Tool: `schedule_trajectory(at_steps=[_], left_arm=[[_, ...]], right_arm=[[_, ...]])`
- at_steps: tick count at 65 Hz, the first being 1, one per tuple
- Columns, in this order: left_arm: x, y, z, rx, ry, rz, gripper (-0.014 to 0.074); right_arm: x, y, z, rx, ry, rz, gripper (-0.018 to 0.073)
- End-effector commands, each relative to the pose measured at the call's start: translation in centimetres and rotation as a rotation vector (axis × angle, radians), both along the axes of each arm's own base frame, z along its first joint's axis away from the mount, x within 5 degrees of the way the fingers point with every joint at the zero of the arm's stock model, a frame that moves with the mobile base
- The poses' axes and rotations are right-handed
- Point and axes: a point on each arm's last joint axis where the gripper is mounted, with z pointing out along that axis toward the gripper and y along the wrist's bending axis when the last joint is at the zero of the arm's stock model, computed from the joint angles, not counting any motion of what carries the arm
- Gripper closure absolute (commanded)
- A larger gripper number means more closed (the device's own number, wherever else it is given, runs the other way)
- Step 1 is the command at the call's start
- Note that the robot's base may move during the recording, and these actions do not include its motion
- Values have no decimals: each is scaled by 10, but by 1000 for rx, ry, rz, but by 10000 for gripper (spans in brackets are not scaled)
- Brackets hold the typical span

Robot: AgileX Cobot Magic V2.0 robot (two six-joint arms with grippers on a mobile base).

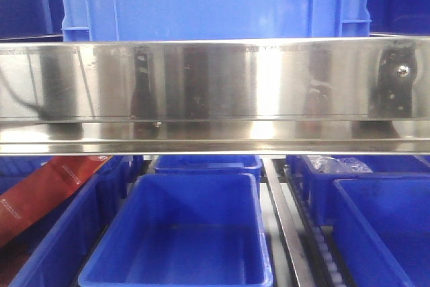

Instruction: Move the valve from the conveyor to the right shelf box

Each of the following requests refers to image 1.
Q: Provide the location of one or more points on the blue bin right front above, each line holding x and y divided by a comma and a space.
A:
381, 229

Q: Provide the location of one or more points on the red flat package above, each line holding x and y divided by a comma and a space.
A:
43, 190

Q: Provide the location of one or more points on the large blue crate upper shelf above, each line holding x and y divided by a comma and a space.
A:
130, 20

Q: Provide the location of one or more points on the blue bin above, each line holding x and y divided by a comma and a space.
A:
210, 164
317, 189
381, 229
184, 230
51, 251

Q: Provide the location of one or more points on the blue bin centre rear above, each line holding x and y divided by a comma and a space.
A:
210, 164

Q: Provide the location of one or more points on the roller track strip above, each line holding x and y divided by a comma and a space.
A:
320, 255

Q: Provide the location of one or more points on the blue bin centre front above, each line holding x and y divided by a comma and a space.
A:
184, 230

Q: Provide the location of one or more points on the stainless steel shelf rail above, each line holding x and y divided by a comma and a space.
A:
265, 96

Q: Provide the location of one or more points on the blue bin left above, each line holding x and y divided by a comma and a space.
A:
51, 251

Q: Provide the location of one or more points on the clear plastic bag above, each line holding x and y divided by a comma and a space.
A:
327, 164

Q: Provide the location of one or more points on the blue bin right rear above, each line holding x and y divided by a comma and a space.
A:
317, 189

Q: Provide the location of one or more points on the steel shelf divider bar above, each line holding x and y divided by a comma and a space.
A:
298, 266

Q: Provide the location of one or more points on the screw on steel rail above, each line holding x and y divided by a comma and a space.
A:
403, 71

